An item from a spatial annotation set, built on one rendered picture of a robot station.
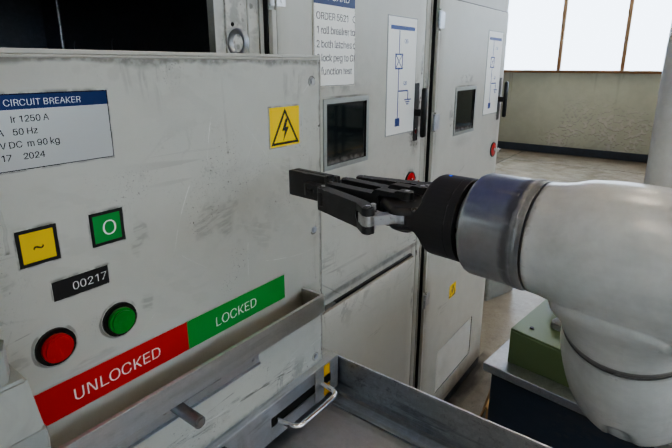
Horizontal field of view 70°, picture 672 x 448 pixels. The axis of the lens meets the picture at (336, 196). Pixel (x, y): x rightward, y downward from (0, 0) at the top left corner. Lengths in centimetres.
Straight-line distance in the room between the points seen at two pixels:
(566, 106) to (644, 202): 813
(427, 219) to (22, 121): 34
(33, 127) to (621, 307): 45
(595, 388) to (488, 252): 15
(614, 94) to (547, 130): 106
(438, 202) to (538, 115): 819
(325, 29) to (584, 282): 82
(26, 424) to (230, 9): 70
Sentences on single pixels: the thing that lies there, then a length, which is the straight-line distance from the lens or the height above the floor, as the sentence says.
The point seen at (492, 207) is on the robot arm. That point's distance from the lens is 39.
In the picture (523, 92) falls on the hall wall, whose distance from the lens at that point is 864.
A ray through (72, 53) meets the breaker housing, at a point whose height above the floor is 139.
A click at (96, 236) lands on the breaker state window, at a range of 50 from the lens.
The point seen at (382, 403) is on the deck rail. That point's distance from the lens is 84.
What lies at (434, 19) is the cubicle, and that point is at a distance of 154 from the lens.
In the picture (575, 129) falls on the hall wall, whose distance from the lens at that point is 849.
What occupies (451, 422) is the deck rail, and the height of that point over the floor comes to 89.
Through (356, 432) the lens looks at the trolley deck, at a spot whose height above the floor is 85.
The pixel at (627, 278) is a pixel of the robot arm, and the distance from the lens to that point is 35.
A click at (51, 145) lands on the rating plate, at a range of 47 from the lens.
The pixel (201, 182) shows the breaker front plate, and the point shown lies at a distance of 55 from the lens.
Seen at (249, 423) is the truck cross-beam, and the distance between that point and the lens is 72.
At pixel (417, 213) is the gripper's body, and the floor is 126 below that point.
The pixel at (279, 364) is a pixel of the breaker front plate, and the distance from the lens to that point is 74.
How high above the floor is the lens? 138
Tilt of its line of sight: 15 degrees down
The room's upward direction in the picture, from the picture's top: straight up
